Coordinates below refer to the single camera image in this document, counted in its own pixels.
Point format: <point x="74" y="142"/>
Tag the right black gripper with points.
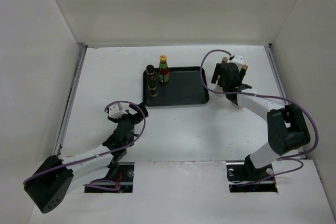
<point x="216" y="73"/>

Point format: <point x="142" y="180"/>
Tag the yellow sauce bottle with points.
<point x="224" y="60"/>
<point x="242" y="72"/>

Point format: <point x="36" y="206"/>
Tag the black-capped spice jar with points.
<point x="152" y="88"/>
<point x="150" y="73"/>

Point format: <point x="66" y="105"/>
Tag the red chili sauce bottle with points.
<point x="163" y="70"/>

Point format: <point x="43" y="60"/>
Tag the white shaker black cap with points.
<point x="218" y="88"/>

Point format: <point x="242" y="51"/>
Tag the clear grinder jar black lid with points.
<point x="235" y="104"/>

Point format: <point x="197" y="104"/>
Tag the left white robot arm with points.
<point x="58" y="176"/>

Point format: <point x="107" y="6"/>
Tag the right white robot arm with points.
<point x="286" y="126"/>

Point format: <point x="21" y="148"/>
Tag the black rectangular tray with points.
<point x="185" y="87"/>

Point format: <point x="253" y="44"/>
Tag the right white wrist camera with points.
<point x="237" y="59"/>

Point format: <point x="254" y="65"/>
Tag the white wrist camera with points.
<point x="237" y="59"/>
<point x="115" y="111"/>

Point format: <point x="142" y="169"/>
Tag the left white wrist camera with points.
<point x="115" y="111"/>

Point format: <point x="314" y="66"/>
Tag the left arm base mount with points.
<point x="119" y="179"/>

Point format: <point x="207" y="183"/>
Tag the left aluminium table rail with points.
<point x="60" y="135"/>

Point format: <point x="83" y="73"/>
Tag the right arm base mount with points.
<point x="257" y="181"/>

